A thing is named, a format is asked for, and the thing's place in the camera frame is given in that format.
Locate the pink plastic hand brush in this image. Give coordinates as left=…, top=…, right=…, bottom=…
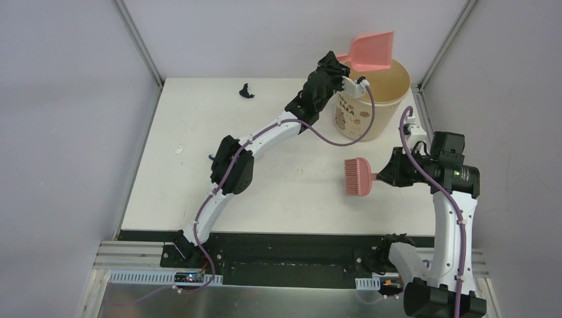
left=344, top=157, right=377, bottom=197

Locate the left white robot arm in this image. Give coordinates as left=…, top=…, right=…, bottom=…
left=172, top=51, right=350, bottom=268

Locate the left white cable duct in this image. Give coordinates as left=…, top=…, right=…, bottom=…
left=108, top=270, right=223, bottom=286

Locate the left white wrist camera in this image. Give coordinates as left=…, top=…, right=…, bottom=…
left=342, top=76, right=370, bottom=99

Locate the right white cable duct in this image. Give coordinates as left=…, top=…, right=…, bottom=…
left=355, top=277, right=380, bottom=291

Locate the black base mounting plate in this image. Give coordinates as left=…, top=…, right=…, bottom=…
left=158, top=231, right=429, bottom=291

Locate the small white paper scrap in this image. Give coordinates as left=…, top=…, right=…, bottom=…
left=175, top=144, right=184, bottom=154

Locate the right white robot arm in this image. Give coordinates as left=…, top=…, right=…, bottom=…
left=376, top=132, right=487, bottom=317

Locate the black paper scrap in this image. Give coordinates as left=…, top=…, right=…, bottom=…
left=239, top=83, right=254, bottom=99

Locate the pink plastic dustpan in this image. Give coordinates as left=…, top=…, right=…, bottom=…
left=336, top=31, right=394, bottom=72

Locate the white cable duct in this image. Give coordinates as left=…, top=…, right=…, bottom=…
left=355, top=277, right=380, bottom=291
left=108, top=270, right=223, bottom=286

